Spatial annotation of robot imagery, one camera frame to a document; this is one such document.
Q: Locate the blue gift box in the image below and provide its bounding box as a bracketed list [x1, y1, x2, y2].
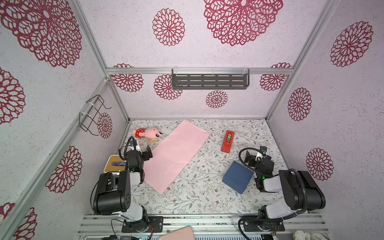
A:
[222, 161, 254, 194]

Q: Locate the pink wrapping paper sheet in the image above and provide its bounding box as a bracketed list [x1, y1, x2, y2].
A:
[144, 120, 210, 195]

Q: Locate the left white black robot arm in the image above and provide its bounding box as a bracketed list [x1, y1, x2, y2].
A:
[90, 136, 153, 232]

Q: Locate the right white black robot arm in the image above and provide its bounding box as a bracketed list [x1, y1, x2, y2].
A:
[238, 148, 326, 222]

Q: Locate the white wooden tissue box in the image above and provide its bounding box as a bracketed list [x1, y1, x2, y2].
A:
[104, 155, 126, 173]

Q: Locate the pink plush toy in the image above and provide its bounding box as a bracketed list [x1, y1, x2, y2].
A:
[132, 127, 163, 140]

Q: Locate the red tape dispenser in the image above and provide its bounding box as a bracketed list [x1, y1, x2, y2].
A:
[221, 131, 235, 153]

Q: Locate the white cloth bottom right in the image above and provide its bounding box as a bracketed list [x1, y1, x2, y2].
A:
[293, 231, 329, 240]

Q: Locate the pink cloth at bottom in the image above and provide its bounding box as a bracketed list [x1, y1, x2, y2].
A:
[159, 226, 195, 240]

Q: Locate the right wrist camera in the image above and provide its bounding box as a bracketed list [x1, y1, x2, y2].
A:
[256, 146, 268, 160]

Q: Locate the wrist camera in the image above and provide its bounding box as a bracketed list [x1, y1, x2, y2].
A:
[256, 146, 268, 160]
[130, 140, 141, 152]

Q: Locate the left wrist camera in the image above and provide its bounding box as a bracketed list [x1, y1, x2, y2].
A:
[130, 140, 141, 152]

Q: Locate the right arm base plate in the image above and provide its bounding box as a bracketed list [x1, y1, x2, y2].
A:
[238, 216, 285, 232]

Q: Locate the black wire wall rack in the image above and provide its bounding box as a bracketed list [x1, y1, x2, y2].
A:
[79, 95, 113, 139]

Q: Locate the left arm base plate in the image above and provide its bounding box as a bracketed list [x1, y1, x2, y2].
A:
[122, 217, 164, 234]

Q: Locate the grey wall shelf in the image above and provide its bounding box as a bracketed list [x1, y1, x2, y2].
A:
[171, 69, 250, 90]

